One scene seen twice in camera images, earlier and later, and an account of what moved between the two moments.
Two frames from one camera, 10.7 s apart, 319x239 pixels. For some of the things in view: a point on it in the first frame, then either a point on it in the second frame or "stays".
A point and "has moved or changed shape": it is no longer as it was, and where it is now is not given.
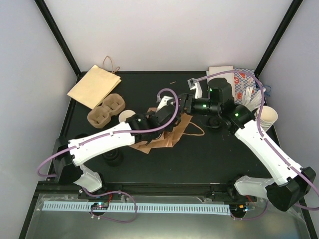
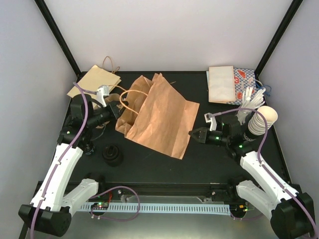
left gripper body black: (160, 132) to (112, 104)
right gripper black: (185, 98) to (204, 136)
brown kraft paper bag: (169, 137) has moved or changed shape
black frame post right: (278, 37) stays
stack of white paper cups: (268, 115) stays
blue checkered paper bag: (242, 81) stays
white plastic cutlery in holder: (254, 104) stays
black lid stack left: (113, 158) stays
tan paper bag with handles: (96, 85) stays
